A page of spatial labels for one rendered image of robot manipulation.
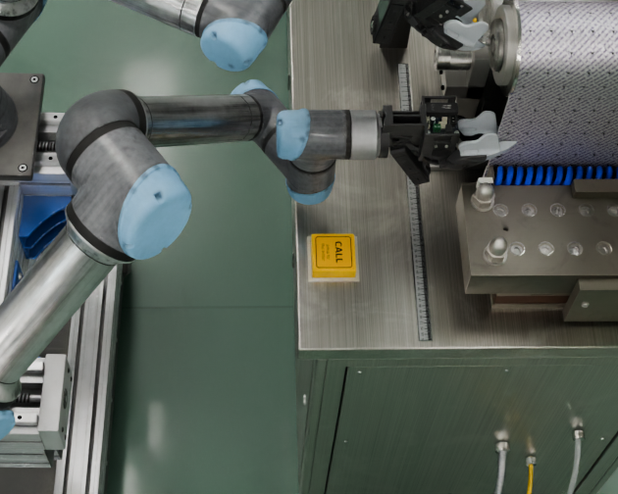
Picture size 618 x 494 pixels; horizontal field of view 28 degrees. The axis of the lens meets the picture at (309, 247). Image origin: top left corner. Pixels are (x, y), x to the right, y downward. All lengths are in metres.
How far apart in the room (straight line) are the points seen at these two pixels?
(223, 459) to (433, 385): 0.84
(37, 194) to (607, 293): 1.05
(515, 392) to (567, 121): 0.51
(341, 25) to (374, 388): 0.66
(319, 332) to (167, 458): 0.95
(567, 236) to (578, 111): 0.20
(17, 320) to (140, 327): 1.25
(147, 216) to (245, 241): 1.47
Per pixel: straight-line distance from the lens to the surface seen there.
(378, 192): 2.06
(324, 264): 1.96
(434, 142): 1.83
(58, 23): 3.46
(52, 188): 2.31
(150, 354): 2.91
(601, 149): 1.97
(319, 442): 2.31
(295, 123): 1.83
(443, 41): 1.75
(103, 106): 1.67
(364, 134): 1.83
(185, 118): 1.80
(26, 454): 2.14
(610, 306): 1.96
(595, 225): 1.94
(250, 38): 1.60
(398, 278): 1.98
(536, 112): 1.86
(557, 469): 2.55
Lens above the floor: 2.64
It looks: 61 degrees down
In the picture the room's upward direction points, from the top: 5 degrees clockwise
